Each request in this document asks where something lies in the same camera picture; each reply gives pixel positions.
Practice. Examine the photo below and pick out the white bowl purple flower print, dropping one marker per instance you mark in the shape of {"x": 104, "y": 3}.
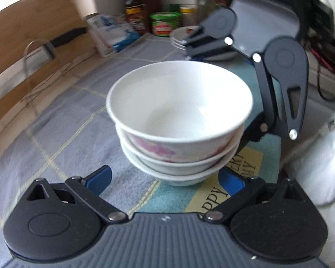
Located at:
{"x": 181, "y": 180}

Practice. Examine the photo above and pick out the grey and teal checked cloth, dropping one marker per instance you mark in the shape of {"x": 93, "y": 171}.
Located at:
{"x": 72, "y": 134}

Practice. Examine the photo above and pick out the blue and white salt bag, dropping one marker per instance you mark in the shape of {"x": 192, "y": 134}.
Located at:
{"x": 111, "y": 30}

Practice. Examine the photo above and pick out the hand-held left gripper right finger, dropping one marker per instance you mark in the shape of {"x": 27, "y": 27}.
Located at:
{"x": 231, "y": 182}

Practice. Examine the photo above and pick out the yellow lid spice jar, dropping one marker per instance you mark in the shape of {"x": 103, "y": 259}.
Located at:
{"x": 188, "y": 16}

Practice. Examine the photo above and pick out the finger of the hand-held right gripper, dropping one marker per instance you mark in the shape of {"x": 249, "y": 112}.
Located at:
{"x": 268, "y": 103}
{"x": 206, "y": 47}

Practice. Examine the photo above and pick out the wooden cutting board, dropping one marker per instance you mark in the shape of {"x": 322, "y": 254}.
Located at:
{"x": 30, "y": 19}

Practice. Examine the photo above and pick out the person's white garment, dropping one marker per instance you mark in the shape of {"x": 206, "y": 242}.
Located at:
{"x": 318, "y": 159}

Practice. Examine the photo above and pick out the dark sauce bottle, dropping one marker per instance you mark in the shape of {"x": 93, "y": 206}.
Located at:
{"x": 135, "y": 19}

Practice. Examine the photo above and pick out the white bowl pink flower print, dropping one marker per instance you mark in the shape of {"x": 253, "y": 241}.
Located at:
{"x": 195, "y": 165}
{"x": 178, "y": 100}

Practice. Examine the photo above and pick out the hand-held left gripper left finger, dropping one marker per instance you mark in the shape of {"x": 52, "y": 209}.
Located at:
{"x": 99, "y": 178}

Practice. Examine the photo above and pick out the green lid sauce jar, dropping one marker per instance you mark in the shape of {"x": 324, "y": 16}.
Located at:
{"x": 164, "y": 25}

